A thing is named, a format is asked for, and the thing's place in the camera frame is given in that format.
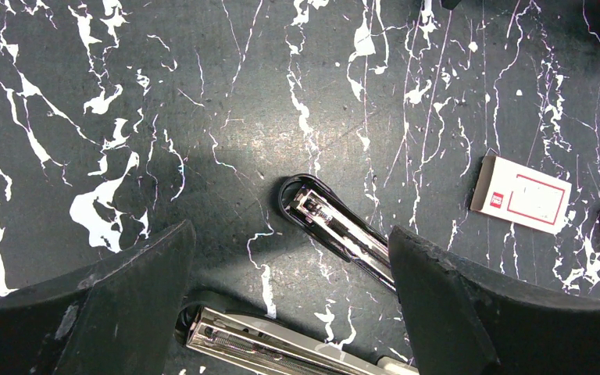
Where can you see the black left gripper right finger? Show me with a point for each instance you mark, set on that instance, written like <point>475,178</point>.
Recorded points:
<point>465,318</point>

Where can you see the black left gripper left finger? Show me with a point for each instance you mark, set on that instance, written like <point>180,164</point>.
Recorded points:
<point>116,316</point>

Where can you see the red white staple box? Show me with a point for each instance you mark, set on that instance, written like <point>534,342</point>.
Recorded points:
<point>519,194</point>

